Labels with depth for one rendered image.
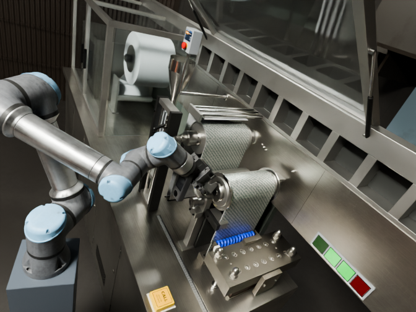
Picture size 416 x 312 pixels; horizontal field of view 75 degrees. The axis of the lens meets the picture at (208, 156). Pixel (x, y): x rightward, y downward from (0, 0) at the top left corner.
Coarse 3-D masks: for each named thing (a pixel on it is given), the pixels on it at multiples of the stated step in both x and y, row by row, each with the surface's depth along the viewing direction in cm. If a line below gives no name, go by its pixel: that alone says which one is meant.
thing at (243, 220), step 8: (240, 208) 107; (248, 208) 110; (256, 208) 113; (264, 208) 117; (224, 216) 104; (232, 216) 107; (240, 216) 111; (248, 216) 114; (256, 216) 118; (232, 224) 111; (240, 224) 115; (248, 224) 118; (256, 224) 122; (216, 232) 109; (224, 232) 112; (232, 232) 115; (240, 232) 119; (216, 240) 113
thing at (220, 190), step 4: (220, 184) 102; (216, 188) 102; (220, 188) 100; (212, 192) 104; (216, 192) 102; (220, 192) 100; (212, 196) 104; (216, 196) 102; (220, 196) 100; (216, 200) 102; (220, 200) 102
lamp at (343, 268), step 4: (340, 264) 99; (344, 264) 97; (340, 268) 99; (344, 268) 98; (348, 268) 96; (340, 272) 99; (344, 272) 98; (348, 272) 96; (352, 272) 95; (344, 276) 98; (348, 276) 97
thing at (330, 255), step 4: (328, 252) 103; (332, 252) 101; (324, 256) 104; (328, 256) 103; (332, 256) 101; (336, 256) 100; (328, 260) 103; (332, 260) 101; (336, 260) 100; (332, 264) 101
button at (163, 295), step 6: (162, 288) 100; (150, 294) 97; (156, 294) 97; (162, 294) 98; (168, 294) 99; (156, 300) 96; (162, 300) 96; (168, 300) 97; (156, 306) 94; (162, 306) 94; (168, 306) 96
